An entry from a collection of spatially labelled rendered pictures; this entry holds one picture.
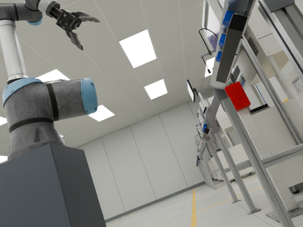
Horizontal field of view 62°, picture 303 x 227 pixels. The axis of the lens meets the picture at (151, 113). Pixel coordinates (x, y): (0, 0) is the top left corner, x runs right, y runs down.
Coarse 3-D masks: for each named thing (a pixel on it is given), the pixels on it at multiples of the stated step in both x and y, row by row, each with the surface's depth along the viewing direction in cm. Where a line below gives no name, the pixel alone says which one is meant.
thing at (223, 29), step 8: (232, 0) 62; (240, 0) 61; (248, 0) 60; (224, 8) 66; (232, 8) 65; (240, 8) 64; (248, 16) 66; (224, 32) 77; (240, 40) 77; (216, 48) 87; (216, 64) 99; (232, 64) 94; (216, 72) 105; (224, 88) 119
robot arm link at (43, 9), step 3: (42, 0) 106; (45, 0) 107; (48, 0) 107; (51, 0) 108; (54, 0) 109; (39, 3) 107; (42, 3) 107; (45, 3) 107; (48, 3) 107; (51, 3) 108; (39, 6) 108; (42, 6) 107; (45, 6) 107; (48, 6) 107; (39, 9) 109; (42, 9) 108; (45, 9) 107; (42, 12) 110; (45, 12) 108
